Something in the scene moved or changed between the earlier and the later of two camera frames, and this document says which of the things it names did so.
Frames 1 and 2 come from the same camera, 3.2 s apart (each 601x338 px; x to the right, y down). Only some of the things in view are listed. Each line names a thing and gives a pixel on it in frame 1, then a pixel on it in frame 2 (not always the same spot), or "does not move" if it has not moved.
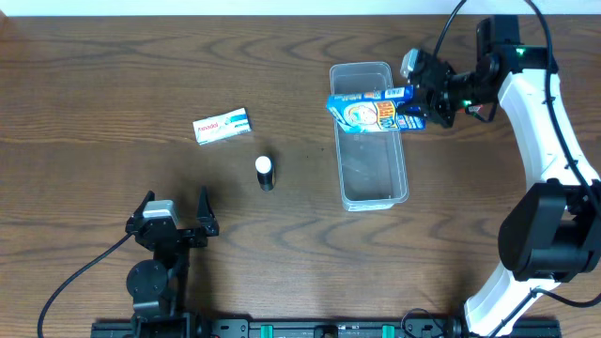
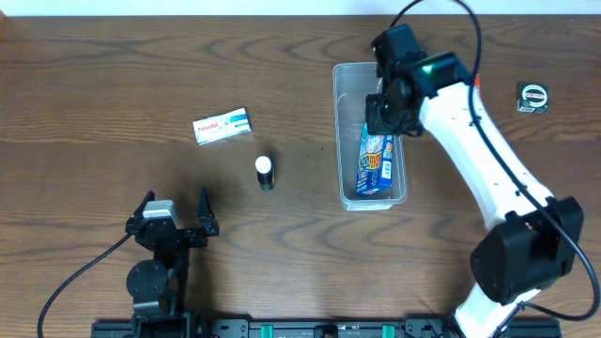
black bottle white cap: [266, 173] does not move
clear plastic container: [373, 167] does not move
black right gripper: [435, 94] -> [376, 113]
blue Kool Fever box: [387, 111] -> [375, 170]
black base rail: [406, 327] does not move
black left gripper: [183, 236] does not move
